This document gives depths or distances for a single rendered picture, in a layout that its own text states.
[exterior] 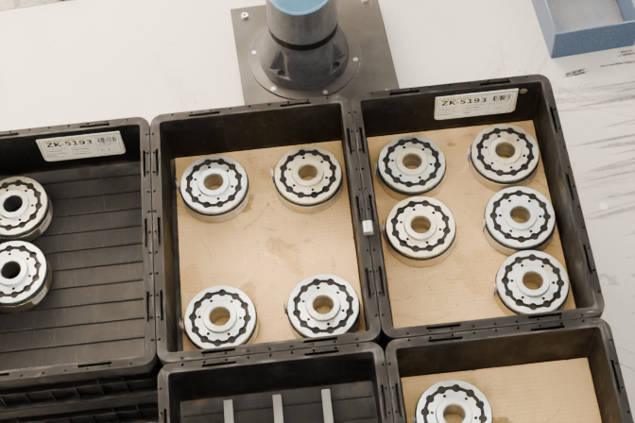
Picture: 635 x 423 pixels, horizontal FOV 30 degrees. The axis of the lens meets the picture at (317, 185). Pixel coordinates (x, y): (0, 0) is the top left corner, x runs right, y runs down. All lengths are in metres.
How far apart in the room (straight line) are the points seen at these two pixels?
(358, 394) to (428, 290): 0.19
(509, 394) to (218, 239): 0.48
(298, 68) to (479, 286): 0.50
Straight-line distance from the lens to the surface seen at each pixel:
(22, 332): 1.77
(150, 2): 2.22
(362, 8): 2.12
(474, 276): 1.74
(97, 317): 1.75
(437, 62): 2.10
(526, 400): 1.67
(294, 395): 1.66
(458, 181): 1.81
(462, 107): 1.82
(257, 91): 2.00
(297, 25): 1.90
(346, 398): 1.66
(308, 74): 1.97
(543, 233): 1.74
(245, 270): 1.75
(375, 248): 1.64
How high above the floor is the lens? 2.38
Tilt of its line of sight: 59 degrees down
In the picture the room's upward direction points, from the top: 5 degrees counter-clockwise
